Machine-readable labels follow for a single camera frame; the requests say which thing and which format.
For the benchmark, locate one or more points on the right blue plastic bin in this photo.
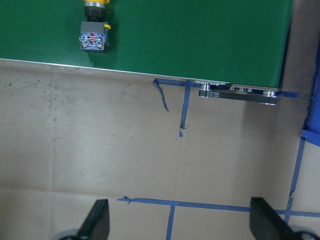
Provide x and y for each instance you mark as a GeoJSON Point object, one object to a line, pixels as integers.
{"type": "Point", "coordinates": [311, 126]}

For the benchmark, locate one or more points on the yellow push button switch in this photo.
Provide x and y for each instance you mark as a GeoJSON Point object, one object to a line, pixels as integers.
{"type": "Point", "coordinates": [94, 32]}

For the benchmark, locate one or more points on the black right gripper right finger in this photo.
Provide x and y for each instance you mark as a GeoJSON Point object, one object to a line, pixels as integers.
{"type": "Point", "coordinates": [266, 224]}

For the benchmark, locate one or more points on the green conveyor belt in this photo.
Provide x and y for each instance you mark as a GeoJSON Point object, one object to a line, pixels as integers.
{"type": "Point", "coordinates": [238, 45]}

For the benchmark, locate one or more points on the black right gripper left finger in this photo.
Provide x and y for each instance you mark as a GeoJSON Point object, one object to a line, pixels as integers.
{"type": "Point", "coordinates": [96, 225]}

